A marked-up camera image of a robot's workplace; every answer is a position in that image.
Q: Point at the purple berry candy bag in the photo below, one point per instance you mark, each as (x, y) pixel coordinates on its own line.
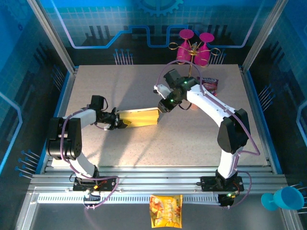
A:
(209, 85)

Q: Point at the yellow snack bag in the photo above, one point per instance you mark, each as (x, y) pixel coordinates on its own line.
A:
(165, 210)

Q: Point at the aluminium frame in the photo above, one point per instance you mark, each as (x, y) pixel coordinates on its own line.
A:
(156, 177)

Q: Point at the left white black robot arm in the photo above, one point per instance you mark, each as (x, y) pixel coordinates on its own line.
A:
(76, 143)

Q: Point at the blue plastic goblet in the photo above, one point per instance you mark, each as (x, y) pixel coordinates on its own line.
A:
(287, 198)

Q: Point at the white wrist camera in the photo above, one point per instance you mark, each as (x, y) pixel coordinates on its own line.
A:
(161, 91)
(106, 127)

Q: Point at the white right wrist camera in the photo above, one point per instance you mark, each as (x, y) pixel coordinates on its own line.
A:
(161, 91)

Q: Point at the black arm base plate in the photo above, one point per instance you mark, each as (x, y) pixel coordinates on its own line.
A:
(105, 185)
(208, 184)

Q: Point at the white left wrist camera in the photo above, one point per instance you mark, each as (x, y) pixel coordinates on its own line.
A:
(106, 127)

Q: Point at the yellow paper box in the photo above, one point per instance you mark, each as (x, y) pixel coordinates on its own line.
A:
(141, 118)

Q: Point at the gold stand black marble base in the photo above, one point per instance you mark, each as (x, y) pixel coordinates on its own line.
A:
(190, 69)

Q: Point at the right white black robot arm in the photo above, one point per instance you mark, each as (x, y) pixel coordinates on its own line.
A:
(208, 100)

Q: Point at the pink plastic goblet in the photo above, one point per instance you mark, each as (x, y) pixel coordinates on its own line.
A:
(183, 51)
(202, 57)

